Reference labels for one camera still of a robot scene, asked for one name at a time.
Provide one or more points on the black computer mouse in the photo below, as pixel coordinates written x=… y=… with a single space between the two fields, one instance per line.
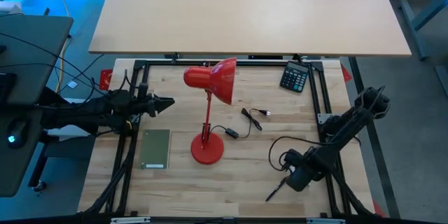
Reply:
x=17 y=133

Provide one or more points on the black pen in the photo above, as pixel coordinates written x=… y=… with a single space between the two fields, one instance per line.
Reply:
x=276 y=189

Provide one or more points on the black flat device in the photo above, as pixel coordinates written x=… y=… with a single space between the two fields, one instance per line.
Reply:
x=7 y=87

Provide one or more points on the dark side desk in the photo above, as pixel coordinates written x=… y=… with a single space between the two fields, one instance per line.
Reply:
x=31 y=52

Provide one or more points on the silver metal latch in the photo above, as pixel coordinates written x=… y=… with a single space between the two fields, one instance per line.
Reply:
x=130 y=220
x=325 y=220

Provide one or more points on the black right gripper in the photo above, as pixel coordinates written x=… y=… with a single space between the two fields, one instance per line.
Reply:
x=301 y=179

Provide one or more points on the white printed paper sheet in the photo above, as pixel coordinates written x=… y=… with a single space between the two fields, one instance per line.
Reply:
x=66 y=132

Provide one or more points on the green spiral notebook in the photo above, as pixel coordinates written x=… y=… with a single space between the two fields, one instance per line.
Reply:
x=155 y=148

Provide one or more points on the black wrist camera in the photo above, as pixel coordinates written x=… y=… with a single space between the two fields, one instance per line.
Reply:
x=142 y=89
x=293 y=157

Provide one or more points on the grey metal table legs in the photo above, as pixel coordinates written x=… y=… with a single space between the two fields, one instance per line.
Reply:
x=420 y=17

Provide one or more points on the white box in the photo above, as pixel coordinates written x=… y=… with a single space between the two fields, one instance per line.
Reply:
x=10 y=7

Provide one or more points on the silver arm base bracket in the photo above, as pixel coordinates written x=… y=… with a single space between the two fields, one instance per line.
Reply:
x=323 y=117

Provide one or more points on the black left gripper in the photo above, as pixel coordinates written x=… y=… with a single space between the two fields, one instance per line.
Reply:
x=147 y=106

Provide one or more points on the red desk lamp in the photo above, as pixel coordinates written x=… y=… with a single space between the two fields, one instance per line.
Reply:
x=210 y=80

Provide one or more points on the keyboard on far table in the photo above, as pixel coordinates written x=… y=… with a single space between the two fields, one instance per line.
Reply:
x=294 y=77

